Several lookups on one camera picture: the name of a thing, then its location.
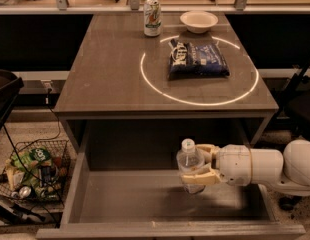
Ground black bin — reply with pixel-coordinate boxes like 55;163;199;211
0;69;24;130

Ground silver can in basket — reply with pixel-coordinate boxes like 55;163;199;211
18;186;32;199

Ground black wire basket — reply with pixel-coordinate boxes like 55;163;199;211
0;140;71;202

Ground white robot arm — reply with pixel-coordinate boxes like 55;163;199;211
180;139;310;196

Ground white green soda can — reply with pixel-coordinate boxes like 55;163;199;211
144;0;161;37

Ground clear plastic water bottle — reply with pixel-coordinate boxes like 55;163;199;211
175;138;207;195

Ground grey cabinet table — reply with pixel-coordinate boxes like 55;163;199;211
55;12;278;147

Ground grey open drawer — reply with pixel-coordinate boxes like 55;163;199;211
36;119;305;240

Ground blue chip bag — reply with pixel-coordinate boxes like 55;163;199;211
168;39;230;80

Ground white ceramic bowl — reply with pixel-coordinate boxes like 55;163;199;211
180;11;218;34

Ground green snack bag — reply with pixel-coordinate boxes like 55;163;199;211
10;147;56;187

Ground black power cable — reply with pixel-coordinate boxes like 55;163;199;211
0;87;65;228

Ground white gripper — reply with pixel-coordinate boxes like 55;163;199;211
181;144;252;186

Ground black office chair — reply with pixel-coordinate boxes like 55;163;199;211
279;58;310;211

